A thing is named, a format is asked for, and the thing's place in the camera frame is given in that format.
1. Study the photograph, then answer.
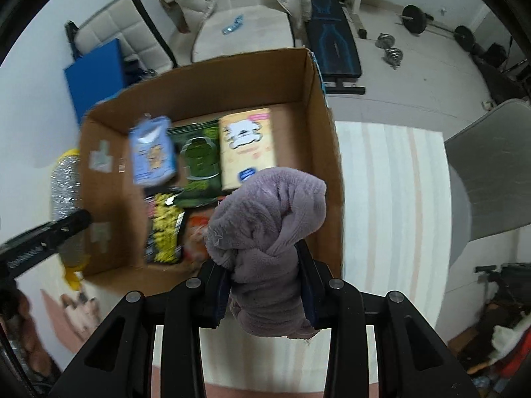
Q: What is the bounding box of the black weight bench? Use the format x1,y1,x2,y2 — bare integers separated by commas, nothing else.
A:
306,0,366,95

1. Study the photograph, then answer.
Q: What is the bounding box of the red snack packet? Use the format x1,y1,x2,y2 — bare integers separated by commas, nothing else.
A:
183,211,218,264

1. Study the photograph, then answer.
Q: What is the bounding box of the black yellow wipes packet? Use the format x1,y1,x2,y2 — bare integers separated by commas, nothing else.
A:
143,191,187,265

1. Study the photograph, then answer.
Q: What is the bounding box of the grey chair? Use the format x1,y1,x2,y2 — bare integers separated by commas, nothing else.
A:
444,99,531,266

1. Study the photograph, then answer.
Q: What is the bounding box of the cream tissue packet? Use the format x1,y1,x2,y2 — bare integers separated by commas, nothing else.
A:
218,108,278,193

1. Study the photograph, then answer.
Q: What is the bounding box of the small blue packet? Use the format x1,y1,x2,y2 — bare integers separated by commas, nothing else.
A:
221,14,245,35

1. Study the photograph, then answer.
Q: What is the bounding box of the white quilted folding chair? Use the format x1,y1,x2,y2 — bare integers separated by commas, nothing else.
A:
65,0,178,79

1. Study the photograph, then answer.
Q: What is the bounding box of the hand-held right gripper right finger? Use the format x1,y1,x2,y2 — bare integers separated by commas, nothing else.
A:
292,242,482,398

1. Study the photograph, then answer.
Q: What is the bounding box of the blue tissue packet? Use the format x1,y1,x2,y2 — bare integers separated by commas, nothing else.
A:
128,115,179,186

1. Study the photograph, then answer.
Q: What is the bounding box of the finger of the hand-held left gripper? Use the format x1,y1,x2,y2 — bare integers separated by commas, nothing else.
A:
0,209,93,278

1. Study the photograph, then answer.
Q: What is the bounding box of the printed cardboard box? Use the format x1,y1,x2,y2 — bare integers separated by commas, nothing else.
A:
78,47,346,289

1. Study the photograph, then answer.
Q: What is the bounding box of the white upholstered chair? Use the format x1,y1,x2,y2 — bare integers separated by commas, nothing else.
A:
191,0,296,63

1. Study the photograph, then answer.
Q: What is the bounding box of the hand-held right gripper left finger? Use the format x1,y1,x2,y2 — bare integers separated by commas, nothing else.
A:
49,263,233,398

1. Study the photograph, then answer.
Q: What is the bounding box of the blue board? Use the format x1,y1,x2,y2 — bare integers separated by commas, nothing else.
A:
63,38,127,125

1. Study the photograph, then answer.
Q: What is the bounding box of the green snack packet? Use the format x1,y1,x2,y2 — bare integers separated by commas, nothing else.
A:
168,120,222,208

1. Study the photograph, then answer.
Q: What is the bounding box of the person's left hand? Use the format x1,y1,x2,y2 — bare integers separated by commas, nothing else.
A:
8,294,52,376

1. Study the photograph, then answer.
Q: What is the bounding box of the black exercise machine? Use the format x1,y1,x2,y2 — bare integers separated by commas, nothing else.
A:
473,41,531,104

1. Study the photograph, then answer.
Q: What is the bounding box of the yellow silver snack packet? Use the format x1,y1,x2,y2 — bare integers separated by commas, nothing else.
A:
49,148,90,291

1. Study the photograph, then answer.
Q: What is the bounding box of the short black barbell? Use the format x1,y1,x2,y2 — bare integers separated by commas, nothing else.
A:
398,5,478,52

